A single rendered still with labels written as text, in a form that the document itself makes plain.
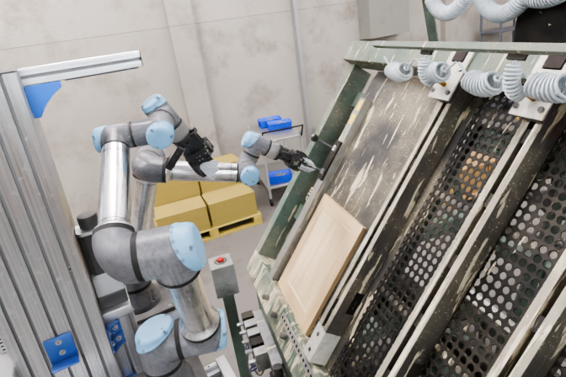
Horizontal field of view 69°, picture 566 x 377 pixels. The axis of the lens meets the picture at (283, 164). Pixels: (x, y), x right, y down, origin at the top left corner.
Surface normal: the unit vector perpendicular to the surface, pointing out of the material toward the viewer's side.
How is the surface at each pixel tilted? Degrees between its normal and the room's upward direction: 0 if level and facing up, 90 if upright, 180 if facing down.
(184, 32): 90
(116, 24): 90
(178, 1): 90
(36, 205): 90
